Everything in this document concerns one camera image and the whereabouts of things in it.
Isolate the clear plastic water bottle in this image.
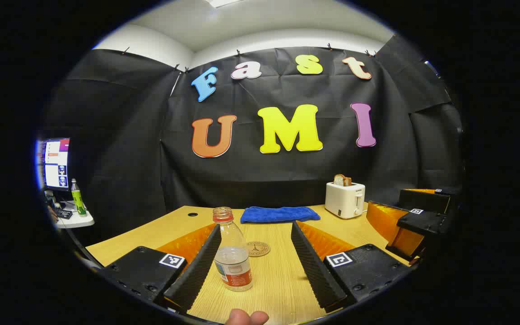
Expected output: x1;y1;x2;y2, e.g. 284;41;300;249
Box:
213;207;254;292

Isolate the white toaster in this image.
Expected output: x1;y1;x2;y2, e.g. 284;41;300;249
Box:
325;181;366;219

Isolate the computer monitor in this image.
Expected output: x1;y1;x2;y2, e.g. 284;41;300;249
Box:
37;138;71;192

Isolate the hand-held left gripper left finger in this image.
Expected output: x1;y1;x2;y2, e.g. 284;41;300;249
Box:
101;223;223;314

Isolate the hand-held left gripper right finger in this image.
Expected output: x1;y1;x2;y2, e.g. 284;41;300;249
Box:
290;220;413;314

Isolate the white side table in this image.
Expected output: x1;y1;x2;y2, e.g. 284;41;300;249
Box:
55;201;95;229

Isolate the round wooden coaster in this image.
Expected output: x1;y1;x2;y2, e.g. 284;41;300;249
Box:
246;241;271;258

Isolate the green drink bottle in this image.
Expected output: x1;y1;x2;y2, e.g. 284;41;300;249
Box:
70;178;88;216

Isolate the blue towel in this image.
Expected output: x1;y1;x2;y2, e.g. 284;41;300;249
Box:
241;206;321;224

